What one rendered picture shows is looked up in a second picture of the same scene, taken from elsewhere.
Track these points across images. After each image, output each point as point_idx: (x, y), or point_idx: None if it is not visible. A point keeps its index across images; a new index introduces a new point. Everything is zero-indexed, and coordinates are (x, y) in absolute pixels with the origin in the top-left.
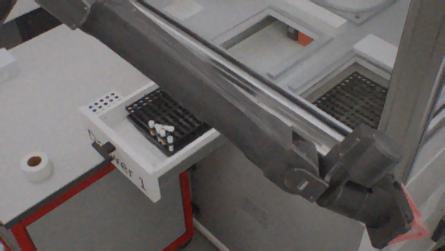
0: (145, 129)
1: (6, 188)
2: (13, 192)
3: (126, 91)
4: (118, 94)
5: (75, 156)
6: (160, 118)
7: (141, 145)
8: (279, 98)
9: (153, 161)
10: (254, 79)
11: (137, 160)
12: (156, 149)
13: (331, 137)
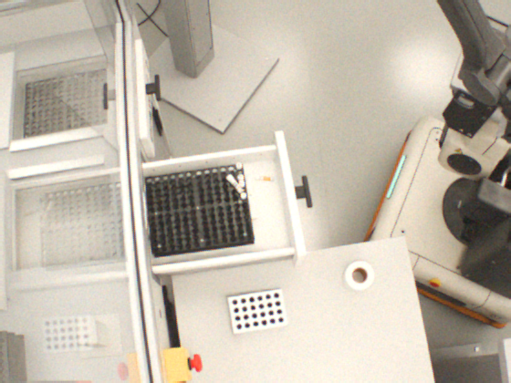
0: (247, 212)
1: (391, 274)
2: (387, 265)
3: (216, 338)
4: (234, 321)
5: (314, 275)
6: (229, 201)
7: (256, 212)
8: (132, 106)
9: (257, 185)
10: (130, 142)
11: (285, 149)
12: (248, 191)
13: (132, 52)
